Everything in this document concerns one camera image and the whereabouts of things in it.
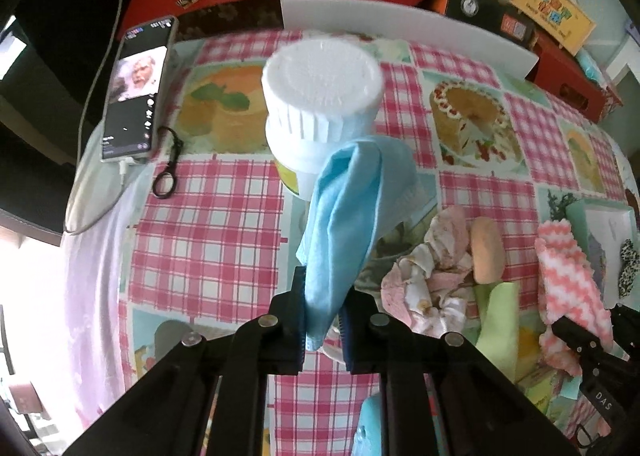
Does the pink white fuzzy sock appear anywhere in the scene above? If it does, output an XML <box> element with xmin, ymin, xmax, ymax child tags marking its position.
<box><xmin>535</xmin><ymin>219</ymin><xmax>614</xmax><ymax>377</ymax></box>

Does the pink white cloth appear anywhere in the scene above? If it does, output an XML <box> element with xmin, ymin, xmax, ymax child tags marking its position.
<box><xmin>381</xmin><ymin>206</ymin><xmax>473</xmax><ymax>338</ymax></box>

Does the light green sock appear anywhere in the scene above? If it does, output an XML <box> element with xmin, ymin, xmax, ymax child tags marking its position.
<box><xmin>474</xmin><ymin>282</ymin><xmax>520</xmax><ymax>382</ymax></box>

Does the beige makeup sponge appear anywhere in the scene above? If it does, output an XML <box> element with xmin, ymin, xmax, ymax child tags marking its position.
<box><xmin>470</xmin><ymin>216</ymin><xmax>506</xmax><ymax>285</ymax></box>

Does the light blue face mask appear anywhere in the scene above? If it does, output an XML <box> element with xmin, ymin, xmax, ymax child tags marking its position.
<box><xmin>296</xmin><ymin>135</ymin><xmax>426</xmax><ymax>351</ymax></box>

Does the black white leopard scrunchie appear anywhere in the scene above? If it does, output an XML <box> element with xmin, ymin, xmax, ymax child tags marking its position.
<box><xmin>617</xmin><ymin>239</ymin><xmax>640</xmax><ymax>299</ymax></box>

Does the white teal tray box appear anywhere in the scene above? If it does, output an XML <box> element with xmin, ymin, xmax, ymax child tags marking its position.
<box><xmin>566</xmin><ymin>198</ymin><xmax>639</xmax><ymax>309</ymax></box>

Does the pink plaid patchwork tablecloth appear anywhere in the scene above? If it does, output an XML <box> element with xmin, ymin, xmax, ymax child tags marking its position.
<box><xmin>63</xmin><ymin>30</ymin><xmax>637</xmax><ymax>425</ymax></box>

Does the white pill bottle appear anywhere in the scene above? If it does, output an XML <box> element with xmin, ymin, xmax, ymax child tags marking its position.
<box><xmin>262</xmin><ymin>38</ymin><xmax>384</xmax><ymax>202</ymax></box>

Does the blue wet wipes pack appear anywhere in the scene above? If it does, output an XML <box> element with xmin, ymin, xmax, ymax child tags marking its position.
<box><xmin>575</xmin><ymin>49</ymin><xmax>606</xmax><ymax>89</ymax></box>

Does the black smartphone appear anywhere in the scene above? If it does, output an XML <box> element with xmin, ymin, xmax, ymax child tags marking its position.
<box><xmin>101</xmin><ymin>15</ymin><xmax>178</xmax><ymax>162</ymax></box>

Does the white foam board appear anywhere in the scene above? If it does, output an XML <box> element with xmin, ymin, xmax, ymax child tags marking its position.
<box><xmin>280</xmin><ymin>0</ymin><xmax>538</xmax><ymax>79</ymax></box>

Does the yellow wooden gift box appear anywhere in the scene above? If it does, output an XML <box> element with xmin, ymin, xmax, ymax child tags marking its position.
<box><xmin>509</xmin><ymin>0</ymin><xmax>597</xmax><ymax>56</ymax></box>

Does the black box with gauge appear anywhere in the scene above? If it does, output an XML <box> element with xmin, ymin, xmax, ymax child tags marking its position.
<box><xmin>430</xmin><ymin>0</ymin><xmax>535</xmax><ymax>49</ymax></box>

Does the red cardboard box with handle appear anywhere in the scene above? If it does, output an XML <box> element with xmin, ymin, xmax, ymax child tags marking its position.
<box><xmin>526</xmin><ymin>30</ymin><xmax>623</xmax><ymax>124</ymax></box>

